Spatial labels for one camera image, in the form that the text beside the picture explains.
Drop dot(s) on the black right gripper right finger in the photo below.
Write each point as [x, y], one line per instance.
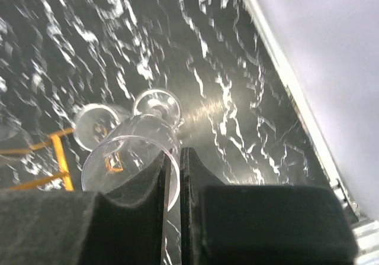
[250, 224]

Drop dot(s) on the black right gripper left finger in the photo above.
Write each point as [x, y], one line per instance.
[124, 226]

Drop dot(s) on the clear wine glass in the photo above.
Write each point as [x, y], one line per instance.
[95, 121]
[135, 142]

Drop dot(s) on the gold wire glass rack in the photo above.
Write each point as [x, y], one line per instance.
[50, 162]

